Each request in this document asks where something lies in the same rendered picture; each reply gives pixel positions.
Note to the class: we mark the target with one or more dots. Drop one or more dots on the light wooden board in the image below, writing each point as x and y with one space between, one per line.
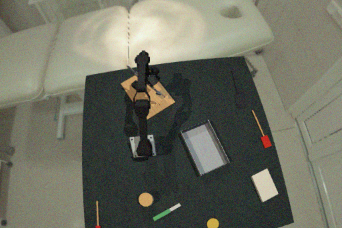
158 102

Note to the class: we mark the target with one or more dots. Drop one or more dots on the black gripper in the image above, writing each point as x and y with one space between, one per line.
153 69

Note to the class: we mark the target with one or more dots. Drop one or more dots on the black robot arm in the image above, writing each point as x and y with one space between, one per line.
142 106

